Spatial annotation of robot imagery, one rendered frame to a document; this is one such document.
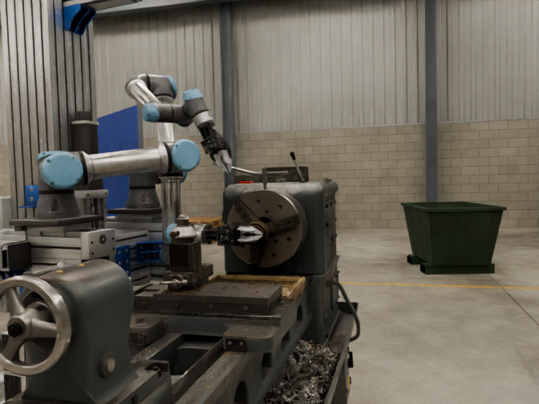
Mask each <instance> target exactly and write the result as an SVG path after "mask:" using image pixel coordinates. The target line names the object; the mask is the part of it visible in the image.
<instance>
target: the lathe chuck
mask: <svg viewBox="0 0 539 404"><path fill-rule="evenodd" d="M240 200H242V201H243V202H244V203H245V204H246V205H247V206H248V207H249V208H250V209H251V210H252V211H253V212H254V213H255V214H256V215H257V216H258V217H259V218H261V217H265V218H268V219H269V220H271V221H274V220H280V219H282V218H286V217H289V216H294V215H297V214H299V216H300V220H301V222H302V223H301V224H296V225H295V226H292V227H289V228H284V229H282V230H278V231H275V232H274V234H273V235H272V236H271V237H268V238H269V239H267V240H266V241H265V244H264V248H263V251H262V255H261V261H260V264H259V267H260V268H270V267H274V266H277V265H280V264H282V263H284V262H286V261H287V260H289V259H290V258H291V257H292V256H293V255H294V254H295V253H296V252H297V251H298V249H300V248H301V246H302V243H303V241H304V239H305V235H306V219H305V217H304V214H303V211H302V209H301V207H300V206H299V204H298V203H297V202H296V200H295V199H294V198H292V197H291V196H289V195H288V194H286V193H284V192H282V191H279V190H276V189H260V190H255V191H251V192H248V193H246V194H244V195H243V196H242V197H240ZM234 208H235V206H234V205H233V206H232V207H231V209H230V211H229V214H228V218H227V223H226V224H232V222H243V223H244V221H243V220H242V219H241V218H240V215H239V214H238V213H237V212H236V211H235V210H234ZM299 246H300V247H299ZM231 247H232V249H233V251H234V252H235V253H236V254H237V255H238V256H239V257H240V258H241V259H242V260H243V261H245V262H246V263H248V264H250V262H249V255H250V251H249V249H250V245H249V244H246V245H243V246H240V247H237V246H235V245H234V246H231Z"/></svg>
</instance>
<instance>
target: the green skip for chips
mask: <svg viewBox="0 0 539 404"><path fill-rule="evenodd" d="M401 205H402V206H403V210H404V214H405V218H406V222H407V230H408V234H409V239H410V243H411V250H412V253H413V254H408V256H407V262H408V263H410V264H411V265H420V271H421V272H422V273H424V274H426V275H432V274H473V273H495V264H493V263H491V262H492V255H493V252H494V248H495V245H496V239H497V235H498V232H499V227H500V224H501V218H502V214H503V211H504V210H507V208H506V207H502V206H496V205H490V204H479V203H473V202H467V201H451V202H418V203H401Z"/></svg>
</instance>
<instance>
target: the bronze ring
mask: <svg viewBox="0 0 539 404"><path fill-rule="evenodd" d="M248 225H250V226H252V227H254V228H256V229H258V230H259V231H260V232H262V235H263V236H262V237H261V238H260V239H258V240H256V241H253V242H251V243H249V244H250V245H253V246H255V245H258V244H261V243H263V242H265V241H266V240H267V238H268V236H269V233H270V232H269V229H268V227H267V225H266V224H265V223H264V222H262V221H260V220H253V221H251V222H249V223H248ZM244 235H246V236H252V235H253V236H256V235H255V234H254V233H249V232H247V233H244Z"/></svg>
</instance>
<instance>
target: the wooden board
mask: <svg viewBox="0 0 539 404"><path fill-rule="evenodd" d="M219 280H222V281H225V282H226V283H227V281H226V280H229V282H231V283H232V280H233V281H234V282H235V281H236V280H237V283H238V282H240V281H241V282H242V283H245V281H248V282H249V283H251V281H252V283H257V282H258V284H259V283H260V282H261V283H263V282H264V283H265V282H266V283H267V284H271V285H273V284H275V283H277V284H278V285H279V284H281V282H282V284H284V285H282V293H283V294H282V299H296V297H297V296H298V295H299V294H300V292H301V291H302V290H303V289H304V288H305V282H306V278H305V277H284V276H282V277H279V276H254V275H224V274H217V275H216V276H215V277H213V278H209V282H210V281H211V282H216V281H217V282H218V281H219ZM256 281H257V282H256ZM259 281H260V282H259ZM262 281H263V282H262ZM268 281H270V282H268ZM271 281H272V283H271ZM274 281H276V282H274ZM234 282H233V283H234ZM241 282H240V283H241ZM248 282H247V284H248ZM273 282H274V283H273ZM278 282H279V283H278ZM283 282H285V283H283ZM287 282H289V283H290V282H293V283H294V282H295V284H294V285H292V284H291V283H290V285H289V284H288V283H287ZM296 282H297V283H296ZM235 283H236V282H235ZM261 283H260V284H261ZM264 283H263V284H264ZM283 286H284V287H287V286H289V287H287V288H284V287H283ZM292 286H293V287H294V288H293V287H292ZM290 287H291V288H290ZM289 289H290V290H291V291H289ZM286 293H287V294H288V295H287V294H286ZM286 295H287V296H286Z"/></svg>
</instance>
